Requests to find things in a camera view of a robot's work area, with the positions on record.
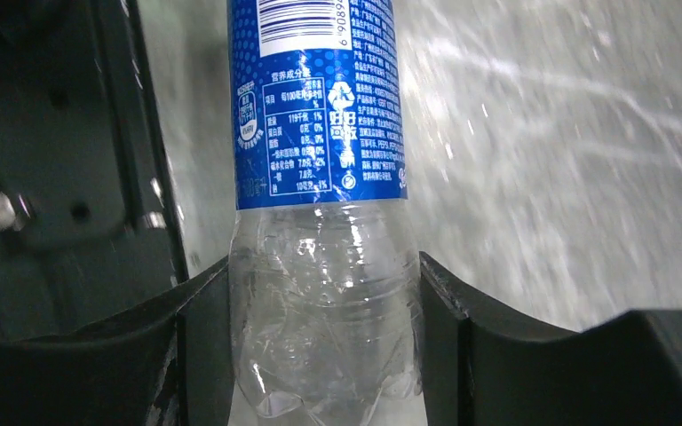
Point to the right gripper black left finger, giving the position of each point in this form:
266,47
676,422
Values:
166,361

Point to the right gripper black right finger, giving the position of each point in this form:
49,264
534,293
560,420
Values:
486,363

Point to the blue pepsi bottle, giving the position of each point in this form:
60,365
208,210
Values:
326,316

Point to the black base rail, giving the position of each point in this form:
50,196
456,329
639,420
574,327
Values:
88,224

